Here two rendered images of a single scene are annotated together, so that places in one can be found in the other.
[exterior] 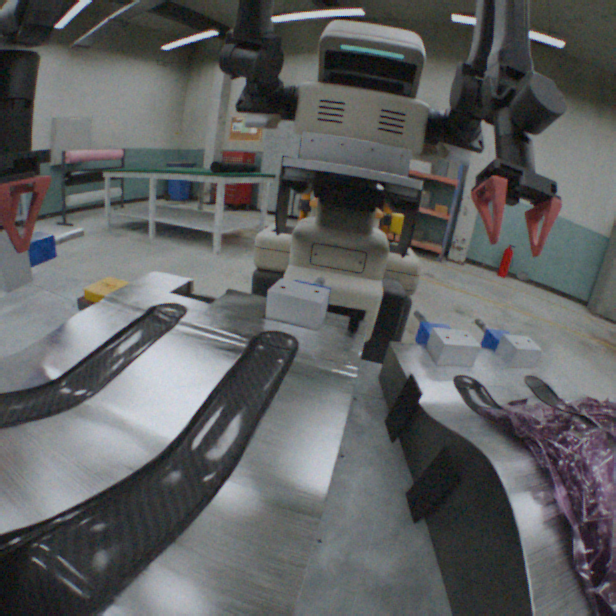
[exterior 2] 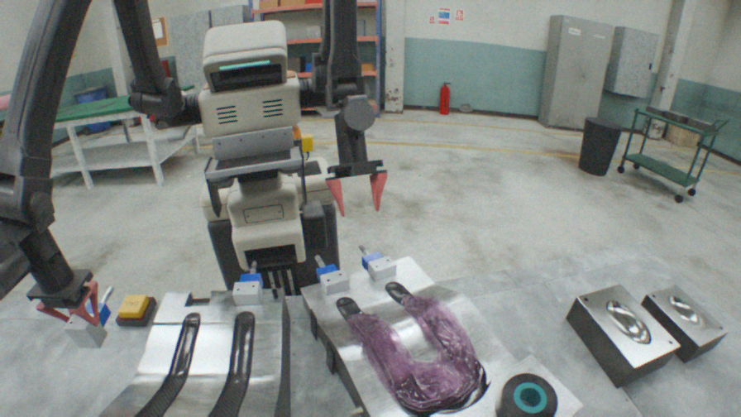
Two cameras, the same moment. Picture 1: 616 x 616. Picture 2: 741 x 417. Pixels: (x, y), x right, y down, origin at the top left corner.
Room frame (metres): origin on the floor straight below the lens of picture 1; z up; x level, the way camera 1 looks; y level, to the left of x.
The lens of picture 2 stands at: (-0.22, -0.06, 1.34)
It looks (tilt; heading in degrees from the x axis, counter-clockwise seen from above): 30 degrees down; 340
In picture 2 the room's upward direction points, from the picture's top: straight up
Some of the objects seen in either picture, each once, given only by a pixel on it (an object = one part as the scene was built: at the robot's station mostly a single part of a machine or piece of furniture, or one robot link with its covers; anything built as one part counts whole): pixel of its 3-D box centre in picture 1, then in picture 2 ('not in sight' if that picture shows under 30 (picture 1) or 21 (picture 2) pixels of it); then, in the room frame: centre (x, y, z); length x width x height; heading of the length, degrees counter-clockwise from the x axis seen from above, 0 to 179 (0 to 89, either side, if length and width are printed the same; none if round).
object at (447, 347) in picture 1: (434, 335); (327, 273); (0.34, -0.16, 0.86); 0.13 x 0.05 x 0.05; 6
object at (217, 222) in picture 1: (177, 196); (102, 136); (4.03, 1.99, 0.51); 2.40 x 1.13 x 1.02; 71
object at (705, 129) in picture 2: not in sight; (669, 147); (1.30, -4.46, 0.50); 0.98 x 0.55 x 1.01; 2
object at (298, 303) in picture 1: (308, 297); (251, 281); (0.31, 0.00, 0.89); 0.13 x 0.05 x 0.05; 169
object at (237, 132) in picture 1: (245, 128); (149, 34); (6.88, 1.92, 1.80); 0.90 x 0.03 x 0.60; 67
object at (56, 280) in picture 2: (7, 138); (53, 273); (0.21, 0.32, 1.06); 0.10 x 0.07 x 0.07; 78
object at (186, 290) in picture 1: (200, 305); (201, 304); (0.29, 0.12, 0.87); 0.05 x 0.05 x 0.04; 79
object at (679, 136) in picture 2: not in sight; (681, 134); (2.34, -7.98, 0.20); 0.63 x 0.44 x 0.40; 67
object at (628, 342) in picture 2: not in sight; (619, 331); (-0.08, -0.68, 0.84); 0.20 x 0.15 x 0.07; 169
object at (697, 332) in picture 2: not in sight; (680, 320); (-0.15, -0.87, 0.83); 0.17 x 0.13 x 0.06; 169
